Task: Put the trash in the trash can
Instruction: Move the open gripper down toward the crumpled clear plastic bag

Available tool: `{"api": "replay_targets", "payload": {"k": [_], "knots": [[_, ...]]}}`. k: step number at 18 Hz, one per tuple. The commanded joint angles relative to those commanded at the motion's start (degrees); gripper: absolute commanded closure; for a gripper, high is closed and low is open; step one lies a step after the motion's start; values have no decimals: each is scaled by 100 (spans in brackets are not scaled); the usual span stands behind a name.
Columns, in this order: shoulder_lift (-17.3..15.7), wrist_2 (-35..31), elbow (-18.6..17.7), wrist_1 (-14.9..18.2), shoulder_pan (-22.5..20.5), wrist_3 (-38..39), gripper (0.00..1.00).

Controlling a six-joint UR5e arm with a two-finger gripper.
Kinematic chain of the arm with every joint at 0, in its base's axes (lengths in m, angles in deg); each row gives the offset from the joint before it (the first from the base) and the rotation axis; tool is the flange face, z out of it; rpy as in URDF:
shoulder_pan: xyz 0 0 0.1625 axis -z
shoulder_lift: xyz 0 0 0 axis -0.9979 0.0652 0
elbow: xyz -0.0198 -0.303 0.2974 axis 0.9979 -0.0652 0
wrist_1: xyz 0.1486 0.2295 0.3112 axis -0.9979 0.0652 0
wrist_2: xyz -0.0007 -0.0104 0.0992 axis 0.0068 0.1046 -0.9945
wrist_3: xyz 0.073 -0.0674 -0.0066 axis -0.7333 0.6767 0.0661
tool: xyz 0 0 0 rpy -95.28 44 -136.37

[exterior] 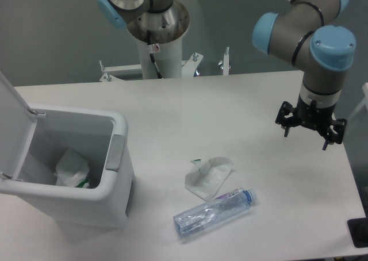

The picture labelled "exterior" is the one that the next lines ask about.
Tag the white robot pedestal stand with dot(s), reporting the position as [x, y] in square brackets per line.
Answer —
[156, 61]

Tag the white frame at right edge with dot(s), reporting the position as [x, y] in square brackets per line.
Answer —
[357, 114]

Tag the clear plastic water bottle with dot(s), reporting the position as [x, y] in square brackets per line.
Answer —
[214, 212]

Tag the black device at table edge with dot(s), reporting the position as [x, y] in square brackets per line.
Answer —
[358, 231]

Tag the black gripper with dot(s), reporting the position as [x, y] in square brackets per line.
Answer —
[314, 118]

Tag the white plastic trash can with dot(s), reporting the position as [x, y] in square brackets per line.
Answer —
[34, 137]

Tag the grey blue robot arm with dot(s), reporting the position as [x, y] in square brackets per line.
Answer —
[304, 38]

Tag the white plastic pouch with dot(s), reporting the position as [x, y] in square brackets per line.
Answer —
[207, 176]

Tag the white wrapper in bin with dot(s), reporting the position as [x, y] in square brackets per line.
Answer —
[72, 170]

